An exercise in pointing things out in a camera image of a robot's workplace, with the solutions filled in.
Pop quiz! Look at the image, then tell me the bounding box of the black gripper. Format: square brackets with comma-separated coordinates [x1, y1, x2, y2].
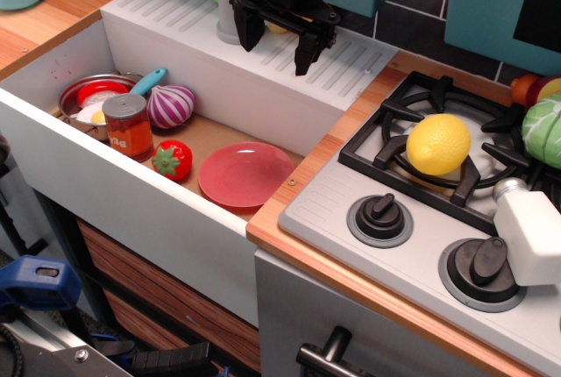
[230, 0, 340, 76]

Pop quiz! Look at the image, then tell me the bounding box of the yellow toy lemon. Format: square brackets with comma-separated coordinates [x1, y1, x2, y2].
[406, 114, 472, 176]

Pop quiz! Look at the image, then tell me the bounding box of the red plastic plate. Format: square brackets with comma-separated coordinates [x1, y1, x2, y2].
[198, 142, 295, 209]

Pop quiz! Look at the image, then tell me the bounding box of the yellow toy fruit behind faucet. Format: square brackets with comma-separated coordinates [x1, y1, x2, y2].
[266, 22, 288, 34]

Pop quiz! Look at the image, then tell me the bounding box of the purple toy onion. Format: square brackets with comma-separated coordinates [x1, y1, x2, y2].
[146, 85, 195, 130]

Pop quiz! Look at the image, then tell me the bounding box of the white toy sink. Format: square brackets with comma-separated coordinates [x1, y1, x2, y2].
[1, 0, 395, 324]

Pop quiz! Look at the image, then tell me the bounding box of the red toy strawberry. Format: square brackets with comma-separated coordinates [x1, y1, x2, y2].
[151, 139, 193, 181]

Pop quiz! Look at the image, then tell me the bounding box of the orange toy can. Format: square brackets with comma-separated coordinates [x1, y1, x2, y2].
[102, 93, 154, 162]

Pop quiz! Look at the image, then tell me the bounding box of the toy fried egg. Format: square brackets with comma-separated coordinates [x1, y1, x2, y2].
[71, 103, 106, 124]

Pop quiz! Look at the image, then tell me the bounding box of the left black stove knob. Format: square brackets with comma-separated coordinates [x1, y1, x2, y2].
[346, 193, 414, 249]

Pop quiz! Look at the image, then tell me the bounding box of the black stove knob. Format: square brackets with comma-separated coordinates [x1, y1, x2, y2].
[346, 193, 414, 249]
[438, 237, 527, 313]

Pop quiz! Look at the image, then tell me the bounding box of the grey toy stove top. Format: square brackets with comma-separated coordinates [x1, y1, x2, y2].
[277, 70, 561, 377]

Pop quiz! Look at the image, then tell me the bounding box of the teal toy microwave cabinet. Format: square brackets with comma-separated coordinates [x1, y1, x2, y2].
[444, 0, 560, 76]

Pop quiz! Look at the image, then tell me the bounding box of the black burner grate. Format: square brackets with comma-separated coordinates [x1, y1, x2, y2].
[337, 71, 561, 237]

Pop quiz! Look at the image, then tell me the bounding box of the orange toy bottle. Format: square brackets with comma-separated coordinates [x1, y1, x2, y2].
[510, 74, 560, 110]

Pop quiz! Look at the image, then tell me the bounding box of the green toy cabbage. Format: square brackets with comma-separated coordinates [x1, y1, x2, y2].
[522, 94, 560, 169]

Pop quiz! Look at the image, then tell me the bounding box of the wooden drawer front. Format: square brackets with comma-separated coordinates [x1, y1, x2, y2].
[77, 219, 261, 376]

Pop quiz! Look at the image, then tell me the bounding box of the right black stove knob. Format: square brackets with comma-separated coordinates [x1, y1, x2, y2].
[438, 237, 527, 313]

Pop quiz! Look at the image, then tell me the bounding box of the white salt shaker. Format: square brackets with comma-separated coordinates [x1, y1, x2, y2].
[493, 177, 560, 286]

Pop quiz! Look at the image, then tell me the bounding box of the blue clamp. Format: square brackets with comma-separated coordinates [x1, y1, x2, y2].
[1, 255, 82, 313]

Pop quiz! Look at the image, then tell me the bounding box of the silver pot with blue handle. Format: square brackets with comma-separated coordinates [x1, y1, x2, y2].
[58, 68, 167, 141]

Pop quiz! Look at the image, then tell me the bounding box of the metal oven door handle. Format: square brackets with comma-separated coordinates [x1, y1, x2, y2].
[296, 326, 369, 377]

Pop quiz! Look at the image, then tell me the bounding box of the metal bracket with screw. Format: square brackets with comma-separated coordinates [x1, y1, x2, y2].
[1, 310, 128, 376]

